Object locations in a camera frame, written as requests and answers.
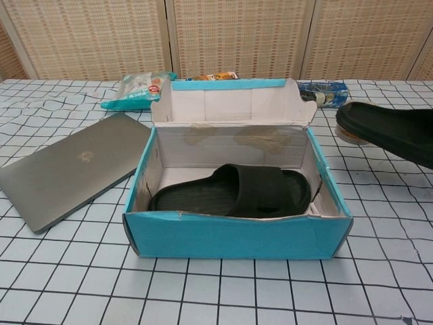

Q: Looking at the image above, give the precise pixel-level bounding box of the bamboo folding screen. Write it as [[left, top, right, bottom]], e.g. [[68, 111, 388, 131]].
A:
[[0, 0, 433, 82]]

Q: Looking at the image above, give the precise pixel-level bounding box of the black rubber slipper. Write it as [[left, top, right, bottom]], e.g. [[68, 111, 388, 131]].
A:
[[148, 163, 311, 219], [335, 101, 433, 167]]

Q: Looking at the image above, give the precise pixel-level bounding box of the blue cardboard shoe box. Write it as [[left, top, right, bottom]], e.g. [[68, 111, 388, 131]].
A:
[[122, 77, 354, 260]]

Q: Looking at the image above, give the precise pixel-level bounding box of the teal snack bag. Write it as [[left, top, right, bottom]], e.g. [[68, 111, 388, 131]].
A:
[[100, 70, 179, 111]]

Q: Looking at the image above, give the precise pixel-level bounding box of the orange blue snack packet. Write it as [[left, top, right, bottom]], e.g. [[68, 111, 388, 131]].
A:
[[185, 70, 241, 81]]

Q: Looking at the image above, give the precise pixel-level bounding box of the grey closed laptop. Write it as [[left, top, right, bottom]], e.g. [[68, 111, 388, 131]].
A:
[[0, 112, 152, 234]]

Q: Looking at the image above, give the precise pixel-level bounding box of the white checkered tablecloth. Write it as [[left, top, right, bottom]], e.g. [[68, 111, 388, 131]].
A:
[[0, 78, 433, 325]]

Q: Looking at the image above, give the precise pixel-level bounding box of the blue seaweed roll pack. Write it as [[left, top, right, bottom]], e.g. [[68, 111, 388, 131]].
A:
[[296, 80, 350, 109]]

